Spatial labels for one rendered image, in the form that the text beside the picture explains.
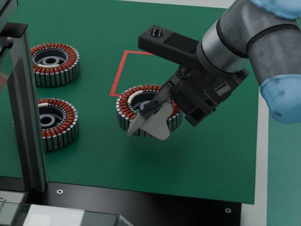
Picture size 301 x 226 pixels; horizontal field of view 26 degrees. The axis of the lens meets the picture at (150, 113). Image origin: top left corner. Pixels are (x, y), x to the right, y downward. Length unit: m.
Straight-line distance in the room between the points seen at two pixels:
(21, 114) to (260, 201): 0.39
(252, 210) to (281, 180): 1.15
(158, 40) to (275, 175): 1.27
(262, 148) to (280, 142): 1.18
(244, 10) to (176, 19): 0.62
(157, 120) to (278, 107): 0.26
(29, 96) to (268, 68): 0.33
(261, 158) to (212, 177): 0.10
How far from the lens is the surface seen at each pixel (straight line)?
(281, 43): 0.84
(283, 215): 2.07
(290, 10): 0.85
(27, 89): 0.90
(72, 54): 1.30
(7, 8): 0.85
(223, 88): 0.97
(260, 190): 1.07
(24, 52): 0.88
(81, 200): 1.01
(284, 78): 0.81
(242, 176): 1.08
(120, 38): 1.41
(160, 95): 0.99
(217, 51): 0.91
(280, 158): 2.26
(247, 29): 0.86
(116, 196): 1.01
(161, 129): 1.02
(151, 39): 0.99
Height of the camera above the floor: 1.49
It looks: 38 degrees down
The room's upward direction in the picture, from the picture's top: straight up
